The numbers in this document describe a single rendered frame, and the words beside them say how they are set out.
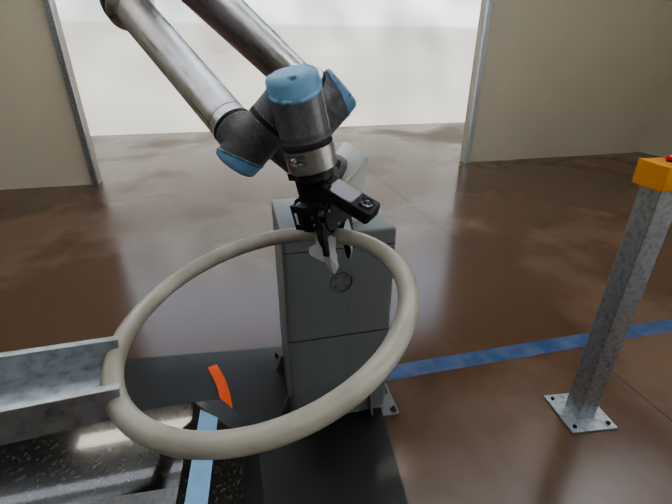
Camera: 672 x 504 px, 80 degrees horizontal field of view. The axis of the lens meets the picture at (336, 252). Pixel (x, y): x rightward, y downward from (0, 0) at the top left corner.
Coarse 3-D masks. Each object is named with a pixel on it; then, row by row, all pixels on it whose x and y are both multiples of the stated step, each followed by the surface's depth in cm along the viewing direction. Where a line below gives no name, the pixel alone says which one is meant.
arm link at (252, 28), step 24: (192, 0) 99; (216, 0) 100; (240, 0) 104; (216, 24) 104; (240, 24) 104; (264, 24) 109; (240, 48) 109; (264, 48) 110; (288, 48) 114; (264, 72) 116; (336, 96) 123; (336, 120) 128
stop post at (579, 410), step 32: (640, 160) 128; (640, 192) 131; (640, 224) 132; (640, 256) 134; (608, 288) 147; (640, 288) 140; (608, 320) 148; (608, 352) 152; (576, 384) 166; (576, 416) 167
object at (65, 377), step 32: (32, 352) 55; (64, 352) 57; (96, 352) 59; (0, 384) 55; (32, 384) 55; (64, 384) 56; (96, 384) 57; (0, 416) 46; (32, 416) 47; (64, 416) 49; (96, 416) 51
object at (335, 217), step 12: (300, 180) 71; (312, 180) 70; (300, 192) 75; (312, 192) 74; (300, 204) 76; (312, 204) 75; (324, 204) 74; (300, 216) 76; (312, 216) 75; (324, 216) 73; (336, 216) 76; (300, 228) 78; (312, 228) 77
